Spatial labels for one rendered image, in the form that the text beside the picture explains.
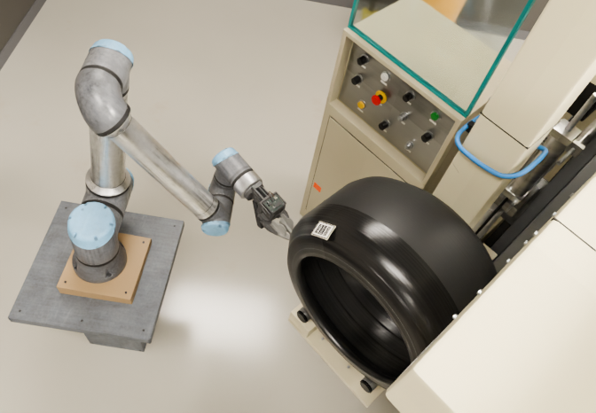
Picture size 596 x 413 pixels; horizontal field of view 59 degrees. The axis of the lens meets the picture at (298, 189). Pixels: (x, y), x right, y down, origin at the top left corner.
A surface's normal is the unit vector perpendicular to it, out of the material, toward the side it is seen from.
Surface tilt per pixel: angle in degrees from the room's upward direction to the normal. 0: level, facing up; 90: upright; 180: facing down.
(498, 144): 90
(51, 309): 0
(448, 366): 0
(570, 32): 90
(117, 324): 0
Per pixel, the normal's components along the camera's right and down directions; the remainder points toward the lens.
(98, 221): 0.17, -0.52
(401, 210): -0.04, -0.70
